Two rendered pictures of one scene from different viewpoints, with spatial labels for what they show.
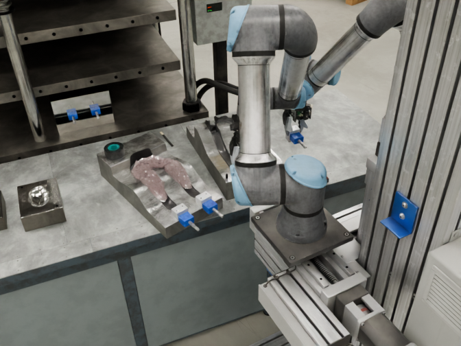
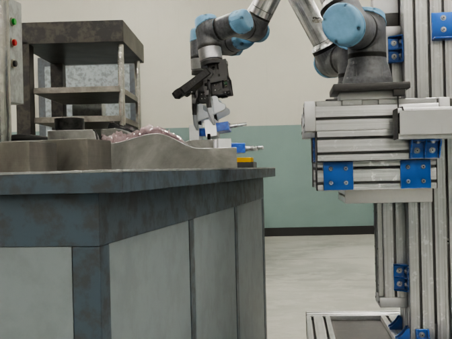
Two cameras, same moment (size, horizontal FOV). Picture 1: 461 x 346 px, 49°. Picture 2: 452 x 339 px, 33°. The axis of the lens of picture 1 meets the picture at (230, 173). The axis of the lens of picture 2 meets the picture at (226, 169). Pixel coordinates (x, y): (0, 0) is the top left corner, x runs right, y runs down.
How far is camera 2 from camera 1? 239 cm
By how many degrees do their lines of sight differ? 65
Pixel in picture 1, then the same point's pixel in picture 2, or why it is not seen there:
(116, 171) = not seen: hidden behind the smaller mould
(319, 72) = not seen: hidden behind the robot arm
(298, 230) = (383, 72)
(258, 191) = (366, 17)
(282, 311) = (439, 110)
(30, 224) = (92, 157)
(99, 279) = (181, 253)
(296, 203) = (379, 40)
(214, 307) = not seen: outside the picture
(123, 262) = (191, 226)
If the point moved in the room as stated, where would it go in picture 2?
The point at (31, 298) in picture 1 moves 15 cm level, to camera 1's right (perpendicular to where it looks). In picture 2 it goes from (151, 262) to (192, 254)
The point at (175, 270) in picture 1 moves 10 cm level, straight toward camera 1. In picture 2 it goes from (208, 269) to (242, 270)
